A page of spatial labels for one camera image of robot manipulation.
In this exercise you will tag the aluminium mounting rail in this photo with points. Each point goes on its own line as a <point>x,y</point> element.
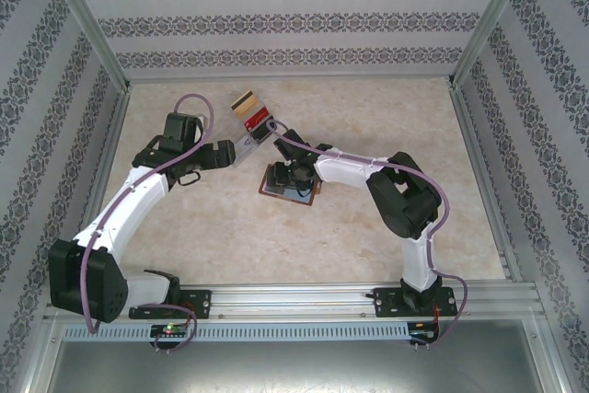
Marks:
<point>285,301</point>

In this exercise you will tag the brown leather card holder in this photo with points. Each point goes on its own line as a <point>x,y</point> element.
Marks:
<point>308,199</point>

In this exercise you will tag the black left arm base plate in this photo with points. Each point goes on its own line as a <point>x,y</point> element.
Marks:
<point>198,303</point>

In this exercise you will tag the silver card with black edge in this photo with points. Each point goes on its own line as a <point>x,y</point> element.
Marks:
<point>246,150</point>

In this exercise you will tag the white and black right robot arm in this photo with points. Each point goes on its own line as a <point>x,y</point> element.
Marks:
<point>345,167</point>

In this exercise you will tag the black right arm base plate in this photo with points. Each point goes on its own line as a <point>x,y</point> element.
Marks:
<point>386,303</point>

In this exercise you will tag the grey metal sheet panel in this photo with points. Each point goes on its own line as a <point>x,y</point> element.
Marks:
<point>294,365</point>

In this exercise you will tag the aluminium table side rail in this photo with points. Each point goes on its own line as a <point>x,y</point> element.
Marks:
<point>97,181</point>
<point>470,135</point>

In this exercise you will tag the red card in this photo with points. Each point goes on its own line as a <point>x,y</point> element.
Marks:
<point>257,119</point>

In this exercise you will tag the gold card with black stripe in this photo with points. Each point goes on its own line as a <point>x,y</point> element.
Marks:
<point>244,103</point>

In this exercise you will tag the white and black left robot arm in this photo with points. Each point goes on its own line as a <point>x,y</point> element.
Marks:
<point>124,209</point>

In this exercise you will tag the aluminium frame post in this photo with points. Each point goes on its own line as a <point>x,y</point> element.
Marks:
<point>89,20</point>
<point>491,20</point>

